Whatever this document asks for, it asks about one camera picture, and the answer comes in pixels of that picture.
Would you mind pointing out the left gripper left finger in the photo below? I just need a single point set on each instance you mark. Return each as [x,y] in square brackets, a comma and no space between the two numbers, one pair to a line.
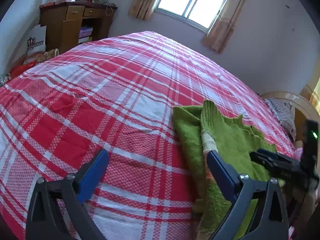
[45,220]

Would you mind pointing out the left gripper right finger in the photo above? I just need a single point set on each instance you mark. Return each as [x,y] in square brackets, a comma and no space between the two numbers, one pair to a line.
[260,201]

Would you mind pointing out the green orange striped knit sweater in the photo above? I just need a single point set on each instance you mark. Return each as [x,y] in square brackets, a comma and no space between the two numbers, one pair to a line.
[204,128]

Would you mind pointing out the beige wooden headboard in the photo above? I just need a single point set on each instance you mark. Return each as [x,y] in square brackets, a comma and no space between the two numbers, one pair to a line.
[301,109]

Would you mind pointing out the grey striped pillow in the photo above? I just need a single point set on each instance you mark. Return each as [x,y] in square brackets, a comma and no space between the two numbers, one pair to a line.
[282,111]

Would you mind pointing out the yellow side window curtain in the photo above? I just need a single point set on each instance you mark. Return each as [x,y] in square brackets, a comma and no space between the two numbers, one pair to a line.
[311,93]

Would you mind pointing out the red white plaid bedspread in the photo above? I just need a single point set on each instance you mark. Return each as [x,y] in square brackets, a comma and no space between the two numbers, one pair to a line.
[118,94]

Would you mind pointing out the beige right curtain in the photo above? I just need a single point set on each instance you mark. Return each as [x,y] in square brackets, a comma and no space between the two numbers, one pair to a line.
[224,25]

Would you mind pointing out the beige curtain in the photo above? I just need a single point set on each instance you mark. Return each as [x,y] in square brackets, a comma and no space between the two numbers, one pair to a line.
[145,0]
[224,25]

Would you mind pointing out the white paper shopping bag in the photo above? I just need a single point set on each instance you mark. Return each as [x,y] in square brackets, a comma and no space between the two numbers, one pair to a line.
[36,41]

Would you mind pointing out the brown wooden desk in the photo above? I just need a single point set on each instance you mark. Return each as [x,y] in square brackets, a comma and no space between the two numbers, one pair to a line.
[64,22]

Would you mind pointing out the beige left curtain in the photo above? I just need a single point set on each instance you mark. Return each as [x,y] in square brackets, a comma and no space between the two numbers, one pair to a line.
[145,0]

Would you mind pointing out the window with white frame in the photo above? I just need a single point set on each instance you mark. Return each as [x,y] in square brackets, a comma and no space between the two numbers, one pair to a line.
[200,14]

